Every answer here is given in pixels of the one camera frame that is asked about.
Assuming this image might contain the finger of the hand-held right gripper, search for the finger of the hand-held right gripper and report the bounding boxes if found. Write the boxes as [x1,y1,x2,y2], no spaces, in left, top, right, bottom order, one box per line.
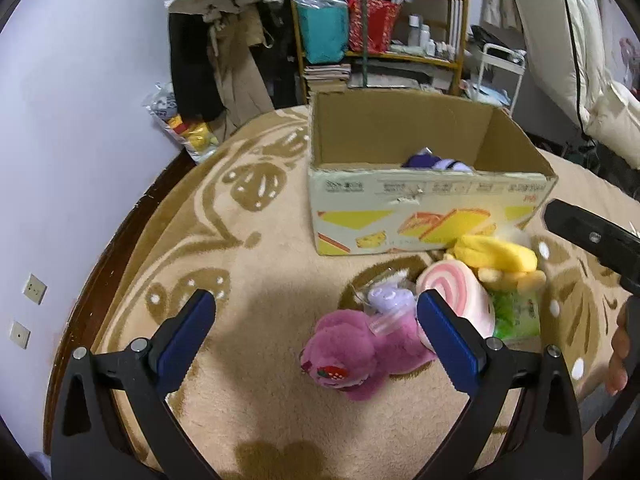
[543,200,640,293]

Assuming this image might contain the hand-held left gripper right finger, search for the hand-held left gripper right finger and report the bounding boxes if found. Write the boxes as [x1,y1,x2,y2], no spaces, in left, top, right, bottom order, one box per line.
[416,289,585,480]

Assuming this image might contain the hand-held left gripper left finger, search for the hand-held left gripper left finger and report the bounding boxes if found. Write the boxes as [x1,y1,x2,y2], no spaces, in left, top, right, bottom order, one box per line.
[50,288,217,480]

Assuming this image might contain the pink swirl roll plush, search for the pink swirl roll plush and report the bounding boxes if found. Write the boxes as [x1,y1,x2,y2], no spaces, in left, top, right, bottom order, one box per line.
[416,259,496,346]

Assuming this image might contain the small lilac plush toy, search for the small lilac plush toy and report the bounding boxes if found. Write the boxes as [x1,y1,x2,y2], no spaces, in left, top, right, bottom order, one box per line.
[362,282,418,336]

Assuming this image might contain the green tissue pack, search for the green tissue pack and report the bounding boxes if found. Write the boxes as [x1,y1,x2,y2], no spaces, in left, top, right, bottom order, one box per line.
[487,287,542,338]

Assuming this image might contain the magenta bear plush toy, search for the magenta bear plush toy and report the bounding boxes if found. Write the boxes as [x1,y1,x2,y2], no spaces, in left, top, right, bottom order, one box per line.
[299,309,437,402]

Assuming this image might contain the yellow plush doll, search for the yellow plush doll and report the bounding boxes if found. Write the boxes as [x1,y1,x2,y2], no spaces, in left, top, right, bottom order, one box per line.
[445,232,547,293]

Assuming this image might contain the printed cardboard box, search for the printed cardboard box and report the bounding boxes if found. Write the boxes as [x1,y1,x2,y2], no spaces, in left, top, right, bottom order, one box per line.
[307,89,558,257]

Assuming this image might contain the person's right hand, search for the person's right hand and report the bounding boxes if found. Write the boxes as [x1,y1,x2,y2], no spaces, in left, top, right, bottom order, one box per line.
[604,304,632,396]

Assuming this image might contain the beige brown patterned blanket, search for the beige brown patterned blanket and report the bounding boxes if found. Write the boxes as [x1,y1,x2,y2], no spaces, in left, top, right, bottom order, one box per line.
[92,105,640,480]

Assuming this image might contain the white trolley cart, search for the white trolley cart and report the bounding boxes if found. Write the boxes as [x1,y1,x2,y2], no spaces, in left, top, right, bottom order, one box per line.
[462,42,528,116]

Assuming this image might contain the light blue cloth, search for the light blue cloth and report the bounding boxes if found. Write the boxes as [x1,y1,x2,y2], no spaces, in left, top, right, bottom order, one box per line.
[470,85,508,106]

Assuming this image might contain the purple plush toy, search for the purple plush toy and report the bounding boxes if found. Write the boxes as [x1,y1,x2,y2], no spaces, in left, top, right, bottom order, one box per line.
[401,147,476,173]

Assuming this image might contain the white folded mattress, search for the white folded mattress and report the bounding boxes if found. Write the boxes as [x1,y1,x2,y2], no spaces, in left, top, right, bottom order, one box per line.
[500,0,640,171]

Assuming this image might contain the clear plastic bag of toys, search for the clear plastic bag of toys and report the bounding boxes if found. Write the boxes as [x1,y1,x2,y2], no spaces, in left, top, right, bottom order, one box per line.
[142,82,221,163]

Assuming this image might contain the pile of papers and books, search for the pile of papers and books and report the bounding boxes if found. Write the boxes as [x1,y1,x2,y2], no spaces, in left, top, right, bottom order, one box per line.
[350,67,453,93]

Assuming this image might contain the cluster of white cosmetic bottles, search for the cluster of white cosmetic bottles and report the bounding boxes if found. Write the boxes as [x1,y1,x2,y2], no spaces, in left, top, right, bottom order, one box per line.
[407,15,458,58]

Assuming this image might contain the beige hanging pants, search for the beige hanging pants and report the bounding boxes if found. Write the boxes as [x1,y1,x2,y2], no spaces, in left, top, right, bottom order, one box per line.
[207,7,276,141]

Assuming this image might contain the wooden shelf rack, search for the wooden shelf rack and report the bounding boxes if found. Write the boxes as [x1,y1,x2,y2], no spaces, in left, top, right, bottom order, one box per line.
[285,0,471,98]

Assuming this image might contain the black hanging garment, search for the black hanging garment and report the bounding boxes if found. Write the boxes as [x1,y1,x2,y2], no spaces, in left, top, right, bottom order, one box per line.
[168,10,223,121]

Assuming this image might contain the stack of books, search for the stack of books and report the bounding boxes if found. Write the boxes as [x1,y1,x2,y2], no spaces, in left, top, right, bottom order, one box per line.
[302,62,352,93]

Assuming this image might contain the black hanging bag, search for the black hanging bag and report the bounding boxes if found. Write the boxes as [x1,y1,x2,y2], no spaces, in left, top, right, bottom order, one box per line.
[260,0,298,108]

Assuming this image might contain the red patterned bag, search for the red patterned bag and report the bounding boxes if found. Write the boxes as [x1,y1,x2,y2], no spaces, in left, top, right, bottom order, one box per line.
[347,0,403,55]

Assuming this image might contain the green pole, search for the green pole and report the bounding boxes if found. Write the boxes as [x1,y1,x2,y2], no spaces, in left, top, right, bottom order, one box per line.
[359,0,373,88]

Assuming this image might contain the teal bag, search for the teal bag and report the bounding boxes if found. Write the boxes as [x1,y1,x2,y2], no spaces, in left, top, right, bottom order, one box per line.
[289,0,350,65]

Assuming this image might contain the white wall socket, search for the white wall socket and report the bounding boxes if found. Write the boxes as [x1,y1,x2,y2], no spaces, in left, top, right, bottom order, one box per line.
[8,321,31,350]
[21,274,47,305]

